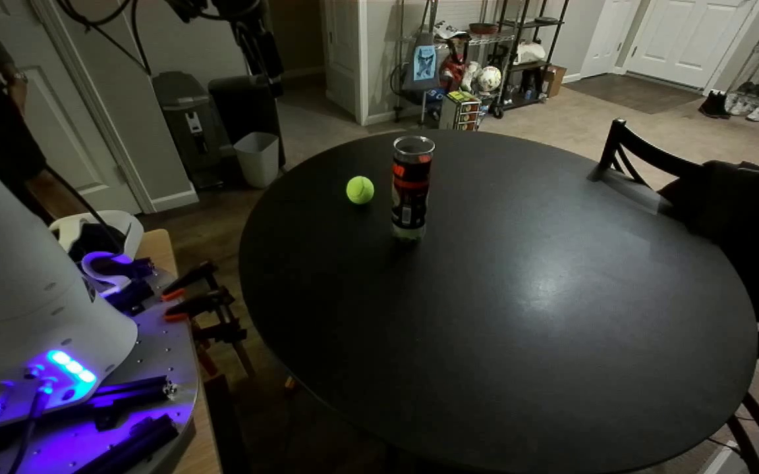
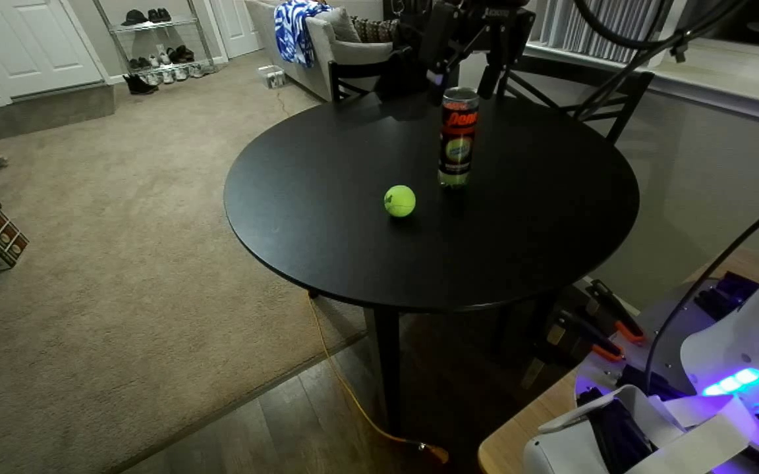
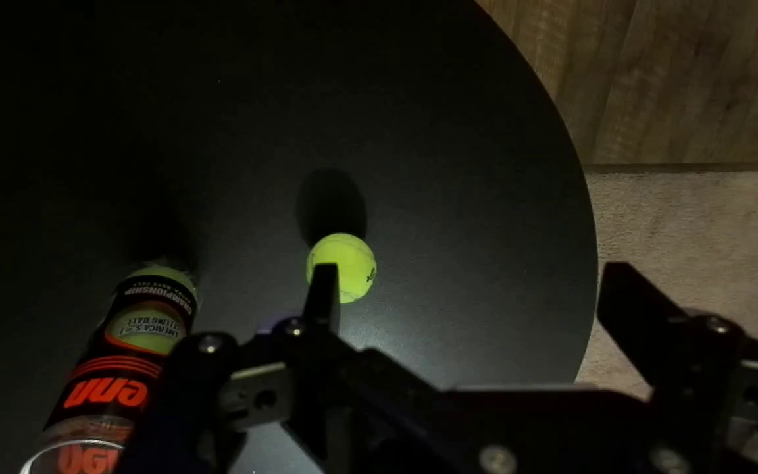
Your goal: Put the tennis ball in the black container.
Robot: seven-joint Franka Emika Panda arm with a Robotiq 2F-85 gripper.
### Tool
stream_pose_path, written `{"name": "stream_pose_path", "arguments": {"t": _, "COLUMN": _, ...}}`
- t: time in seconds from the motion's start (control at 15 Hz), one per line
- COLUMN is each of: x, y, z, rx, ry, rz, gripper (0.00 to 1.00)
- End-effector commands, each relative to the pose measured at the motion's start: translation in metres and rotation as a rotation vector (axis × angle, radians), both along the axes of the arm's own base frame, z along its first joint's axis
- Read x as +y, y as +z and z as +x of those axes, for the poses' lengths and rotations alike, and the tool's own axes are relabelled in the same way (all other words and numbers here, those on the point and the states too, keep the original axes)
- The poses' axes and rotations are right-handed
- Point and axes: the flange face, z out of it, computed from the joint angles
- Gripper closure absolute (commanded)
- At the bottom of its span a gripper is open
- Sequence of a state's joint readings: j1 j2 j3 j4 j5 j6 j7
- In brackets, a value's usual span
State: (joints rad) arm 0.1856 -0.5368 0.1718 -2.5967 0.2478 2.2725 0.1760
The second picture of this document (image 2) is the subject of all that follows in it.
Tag yellow-green tennis ball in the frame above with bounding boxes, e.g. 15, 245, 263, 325
383, 183, 419, 221

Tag round black table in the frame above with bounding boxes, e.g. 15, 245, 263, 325
221, 87, 643, 444

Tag black wooden chair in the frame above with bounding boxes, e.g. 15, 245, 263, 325
494, 67, 657, 147
326, 59, 400, 105

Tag grey sofa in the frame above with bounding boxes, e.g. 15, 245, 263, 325
245, 0, 400, 103

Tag white slippers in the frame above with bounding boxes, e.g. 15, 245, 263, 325
256, 62, 289, 91

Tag patterned dark pillow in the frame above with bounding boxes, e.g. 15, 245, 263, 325
330, 8, 400, 46

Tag black tripod stand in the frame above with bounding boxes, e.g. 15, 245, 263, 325
454, 0, 540, 100

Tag black orange bar clamp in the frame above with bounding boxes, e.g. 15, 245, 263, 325
575, 276, 652, 349
542, 307, 627, 363

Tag blue white blanket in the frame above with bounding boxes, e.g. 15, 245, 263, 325
272, 0, 330, 68

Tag light wooden table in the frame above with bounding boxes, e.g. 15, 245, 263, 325
478, 366, 592, 474

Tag white panel door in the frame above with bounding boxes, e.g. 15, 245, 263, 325
210, 0, 263, 62
0, 0, 105, 100

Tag white shoe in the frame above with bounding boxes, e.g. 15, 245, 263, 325
152, 63, 189, 87

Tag white baluster railing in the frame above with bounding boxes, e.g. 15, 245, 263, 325
532, 0, 691, 59

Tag white device with blue light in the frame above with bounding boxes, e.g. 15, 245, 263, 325
573, 293, 759, 474

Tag metal shoe rack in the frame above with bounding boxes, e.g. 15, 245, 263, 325
93, 0, 218, 91

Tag dark metal clamp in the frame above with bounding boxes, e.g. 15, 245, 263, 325
693, 272, 759, 325

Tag grey door mat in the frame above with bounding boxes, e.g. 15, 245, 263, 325
0, 79, 119, 142

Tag white bag with dark contents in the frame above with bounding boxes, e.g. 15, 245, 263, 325
523, 386, 757, 474

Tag orange floor cable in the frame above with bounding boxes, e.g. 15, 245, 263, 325
309, 299, 454, 466

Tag thin black cable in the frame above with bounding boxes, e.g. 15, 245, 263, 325
643, 186, 759, 390

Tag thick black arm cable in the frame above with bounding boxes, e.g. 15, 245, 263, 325
573, 0, 757, 54

